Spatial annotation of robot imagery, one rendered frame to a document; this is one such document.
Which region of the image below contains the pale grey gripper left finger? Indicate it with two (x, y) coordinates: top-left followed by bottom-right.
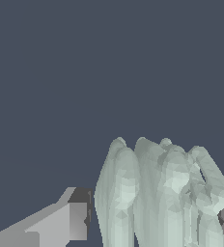
(0, 186), (94, 247)

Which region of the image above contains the pale green angel figurine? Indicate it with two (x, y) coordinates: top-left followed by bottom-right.
(94, 136), (224, 247)

